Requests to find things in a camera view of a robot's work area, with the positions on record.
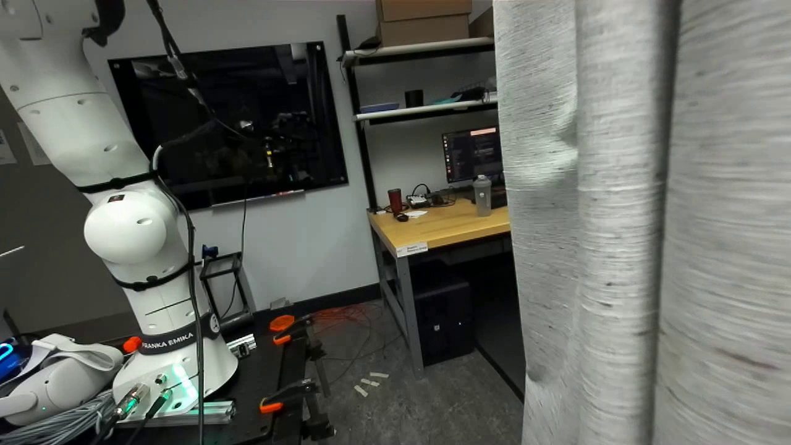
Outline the grey fabric curtain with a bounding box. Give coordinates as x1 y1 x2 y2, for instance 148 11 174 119
488 0 791 445

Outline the wooden top metal desk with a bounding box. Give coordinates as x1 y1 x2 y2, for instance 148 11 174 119
365 198 528 379

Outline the grey drink bottle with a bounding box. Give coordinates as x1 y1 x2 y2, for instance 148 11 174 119
471 174 493 218

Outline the lit computer monitor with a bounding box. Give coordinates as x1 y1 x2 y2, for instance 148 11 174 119
439 124 506 189

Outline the black PC tower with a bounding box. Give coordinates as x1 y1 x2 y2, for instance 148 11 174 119
410 280 478 368

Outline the black metal shelf rack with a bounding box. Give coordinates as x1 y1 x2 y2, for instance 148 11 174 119
333 11 502 213

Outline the large cardboard box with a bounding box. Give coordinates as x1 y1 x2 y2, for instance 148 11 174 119
375 0 474 48

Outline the white grey VR headset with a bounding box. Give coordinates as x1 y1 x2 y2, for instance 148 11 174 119
0 331 126 427

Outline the blue object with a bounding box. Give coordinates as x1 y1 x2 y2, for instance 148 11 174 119
0 341 19 383

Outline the orange handled black clamp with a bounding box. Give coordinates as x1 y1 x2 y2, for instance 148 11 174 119
256 376 336 442
267 311 329 360

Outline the black wire frame stand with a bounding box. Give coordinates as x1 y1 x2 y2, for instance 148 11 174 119
197 249 256 330

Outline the black wall screen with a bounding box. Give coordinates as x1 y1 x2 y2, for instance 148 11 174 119
105 39 350 213

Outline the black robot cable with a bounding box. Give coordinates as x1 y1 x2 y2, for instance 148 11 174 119
144 0 207 445

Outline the grey mesh cable sleeve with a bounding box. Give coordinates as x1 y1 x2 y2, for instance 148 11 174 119
0 401 118 445

